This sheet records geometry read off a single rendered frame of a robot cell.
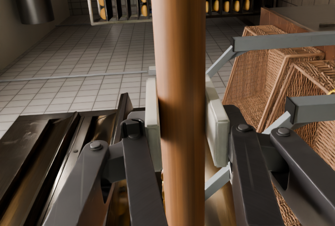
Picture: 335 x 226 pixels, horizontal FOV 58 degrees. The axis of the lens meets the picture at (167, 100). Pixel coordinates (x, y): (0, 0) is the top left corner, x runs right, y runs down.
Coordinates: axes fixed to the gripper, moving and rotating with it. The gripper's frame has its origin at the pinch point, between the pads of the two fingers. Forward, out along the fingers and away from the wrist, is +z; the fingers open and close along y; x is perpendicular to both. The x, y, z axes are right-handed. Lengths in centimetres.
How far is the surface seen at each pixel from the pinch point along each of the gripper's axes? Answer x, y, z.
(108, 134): -74, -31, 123
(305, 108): -18.4, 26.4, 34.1
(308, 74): -27, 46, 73
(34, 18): -36, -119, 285
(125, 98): -61, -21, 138
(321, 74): -27, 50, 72
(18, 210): -77, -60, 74
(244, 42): -18, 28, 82
